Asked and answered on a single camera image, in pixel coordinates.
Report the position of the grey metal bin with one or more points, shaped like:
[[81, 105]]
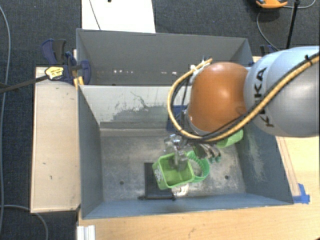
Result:
[[125, 146]]

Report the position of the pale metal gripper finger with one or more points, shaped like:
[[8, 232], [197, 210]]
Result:
[[177, 160], [184, 162]]

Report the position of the small white clear thing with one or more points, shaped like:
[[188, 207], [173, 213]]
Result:
[[181, 190]]

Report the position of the green round cup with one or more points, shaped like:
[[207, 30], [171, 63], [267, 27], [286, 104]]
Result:
[[231, 139]]

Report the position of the dark flat block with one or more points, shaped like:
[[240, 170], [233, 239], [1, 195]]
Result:
[[150, 184]]

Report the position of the blue soft thing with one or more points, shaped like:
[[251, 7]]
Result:
[[175, 110]]

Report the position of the pale wood flat board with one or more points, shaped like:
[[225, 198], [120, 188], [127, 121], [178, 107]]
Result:
[[55, 146]]

